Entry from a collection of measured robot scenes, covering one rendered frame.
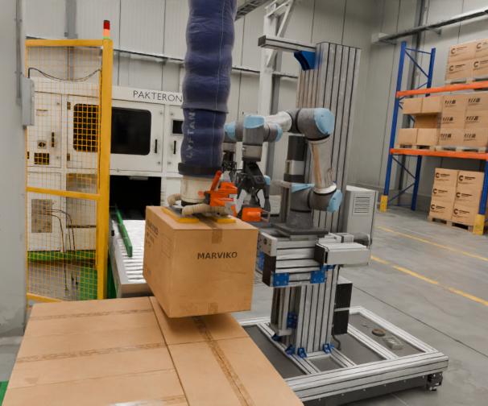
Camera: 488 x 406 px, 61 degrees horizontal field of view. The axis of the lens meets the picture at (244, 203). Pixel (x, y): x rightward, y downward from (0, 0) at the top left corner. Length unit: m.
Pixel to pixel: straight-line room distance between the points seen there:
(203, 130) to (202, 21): 0.49
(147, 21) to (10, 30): 8.69
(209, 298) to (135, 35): 10.06
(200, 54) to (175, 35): 9.78
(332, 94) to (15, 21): 2.02
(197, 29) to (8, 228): 1.88
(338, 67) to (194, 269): 1.36
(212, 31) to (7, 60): 1.54
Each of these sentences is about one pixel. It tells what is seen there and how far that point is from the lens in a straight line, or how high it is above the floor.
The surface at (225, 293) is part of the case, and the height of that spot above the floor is 0.77.
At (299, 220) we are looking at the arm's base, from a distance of 2.17.
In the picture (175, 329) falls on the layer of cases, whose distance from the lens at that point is 2.13.
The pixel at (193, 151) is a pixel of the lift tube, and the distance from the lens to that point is 2.01.
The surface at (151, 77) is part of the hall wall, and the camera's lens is 11.49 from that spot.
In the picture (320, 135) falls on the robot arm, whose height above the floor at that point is 1.51.
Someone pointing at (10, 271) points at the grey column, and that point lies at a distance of 3.28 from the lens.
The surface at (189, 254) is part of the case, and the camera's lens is 1.85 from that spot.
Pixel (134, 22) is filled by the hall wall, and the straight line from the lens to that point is 11.65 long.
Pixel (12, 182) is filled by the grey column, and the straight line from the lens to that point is 3.15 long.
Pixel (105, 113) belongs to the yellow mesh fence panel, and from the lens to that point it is 3.16.
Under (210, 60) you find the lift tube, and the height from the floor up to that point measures 1.82.
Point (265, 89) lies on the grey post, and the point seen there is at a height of 2.17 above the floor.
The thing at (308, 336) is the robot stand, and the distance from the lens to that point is 2.67.
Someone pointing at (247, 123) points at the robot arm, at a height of 1.53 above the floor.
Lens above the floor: 1.45
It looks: 8 degrees down
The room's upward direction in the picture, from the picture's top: 4 degrees clockwise
